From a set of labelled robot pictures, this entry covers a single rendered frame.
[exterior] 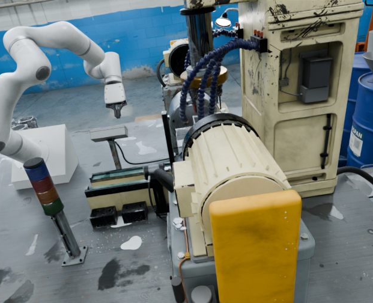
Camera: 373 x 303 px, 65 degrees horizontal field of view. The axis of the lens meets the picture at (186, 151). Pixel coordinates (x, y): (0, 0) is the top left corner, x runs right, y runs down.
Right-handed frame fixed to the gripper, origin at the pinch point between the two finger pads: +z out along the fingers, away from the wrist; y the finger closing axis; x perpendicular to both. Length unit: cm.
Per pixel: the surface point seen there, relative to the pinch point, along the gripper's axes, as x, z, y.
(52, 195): -46, 39, -13
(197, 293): -80, 64, 29
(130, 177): -6.4, 32.8, 3.6
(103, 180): -7.0, 32.3, -8.7
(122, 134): -3.4, 11.7, 1.8
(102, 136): -3.7, 11.1, -7.7
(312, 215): -23, 60, 75
